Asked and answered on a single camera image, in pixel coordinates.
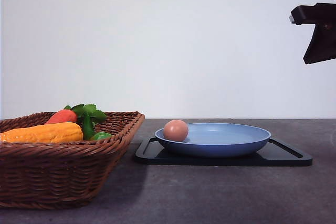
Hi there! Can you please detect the blue plate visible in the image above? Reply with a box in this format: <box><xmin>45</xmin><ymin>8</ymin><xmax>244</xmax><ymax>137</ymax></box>
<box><xmin>155</xmin><ymin>123</ymin><xmax>271</xmax><ymax>157</ymax></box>

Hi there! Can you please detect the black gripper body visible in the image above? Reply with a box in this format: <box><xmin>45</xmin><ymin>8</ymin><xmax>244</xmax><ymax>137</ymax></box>
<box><xmin>289</xmin><ymin>3</ymin><xmax>336</xmax><ymax>25</ymax></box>

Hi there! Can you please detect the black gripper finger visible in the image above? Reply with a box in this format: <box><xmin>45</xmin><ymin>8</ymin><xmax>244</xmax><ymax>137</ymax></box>
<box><xmin>303</xmin><ymin>23</ymin><xmax>336</xmax><ymax>65</ymax></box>

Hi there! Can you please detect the brown egg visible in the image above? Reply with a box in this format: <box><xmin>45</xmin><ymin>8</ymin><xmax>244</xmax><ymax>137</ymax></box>
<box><xmin>163</xmin><ymin>119</ymin><xmax>189</xmax><ymax>142</ymax></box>

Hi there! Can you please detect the black serving tray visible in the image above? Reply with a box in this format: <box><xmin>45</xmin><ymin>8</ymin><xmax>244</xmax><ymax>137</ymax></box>
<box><xmin>135</xmin><ymin>137</ymin><xmax>313</xmax><ymax>166</ymax></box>

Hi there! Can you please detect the red toy carrot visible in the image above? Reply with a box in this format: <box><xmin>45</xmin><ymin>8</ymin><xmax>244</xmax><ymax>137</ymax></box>
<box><xmin>45</xmin><ymin>104</ymin><xmax>107</xmax><ymax>125</ymax></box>

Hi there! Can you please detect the brown wicker basket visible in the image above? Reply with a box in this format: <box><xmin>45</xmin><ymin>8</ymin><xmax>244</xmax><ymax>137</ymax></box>
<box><xmin>0</xmin><ymin>112</ymin><xmax>145</xmax><ymax>210</ymax></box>

